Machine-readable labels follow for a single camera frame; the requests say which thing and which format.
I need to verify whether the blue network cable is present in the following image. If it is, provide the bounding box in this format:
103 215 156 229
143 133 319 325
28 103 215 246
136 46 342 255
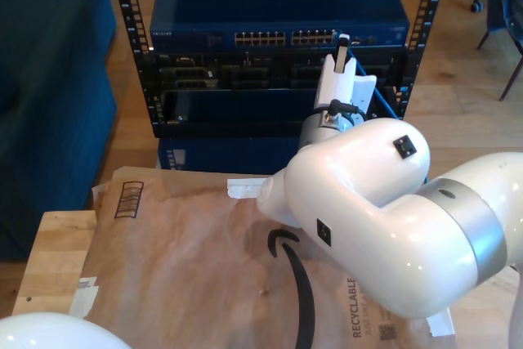
346 44 400 120

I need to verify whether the blue device under rack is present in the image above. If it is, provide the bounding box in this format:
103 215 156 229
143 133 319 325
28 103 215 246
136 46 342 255
157 136 412 181

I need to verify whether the long white tape strip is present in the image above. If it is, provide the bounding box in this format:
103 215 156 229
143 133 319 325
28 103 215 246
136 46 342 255
226 177 270 199

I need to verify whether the black rack server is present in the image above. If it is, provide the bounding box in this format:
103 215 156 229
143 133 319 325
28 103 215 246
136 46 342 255
157 51 404 91

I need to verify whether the brown paper mailer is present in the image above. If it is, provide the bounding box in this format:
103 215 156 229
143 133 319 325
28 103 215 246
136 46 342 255
60 165 458 349

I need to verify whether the short white tape piece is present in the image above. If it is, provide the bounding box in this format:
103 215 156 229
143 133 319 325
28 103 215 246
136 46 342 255
427 311 455 338

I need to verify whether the blue sofa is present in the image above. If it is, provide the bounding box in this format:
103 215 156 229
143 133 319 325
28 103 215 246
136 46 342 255
0 0 119 262

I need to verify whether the white paper shipping label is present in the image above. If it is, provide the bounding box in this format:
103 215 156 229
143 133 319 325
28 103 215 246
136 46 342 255
69 276 100 317

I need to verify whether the short black cable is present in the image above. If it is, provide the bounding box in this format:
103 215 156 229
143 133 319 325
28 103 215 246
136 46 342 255
309 98 371 123

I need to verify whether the black rack frame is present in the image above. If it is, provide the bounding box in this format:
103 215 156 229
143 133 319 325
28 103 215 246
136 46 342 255
106 0 450 140

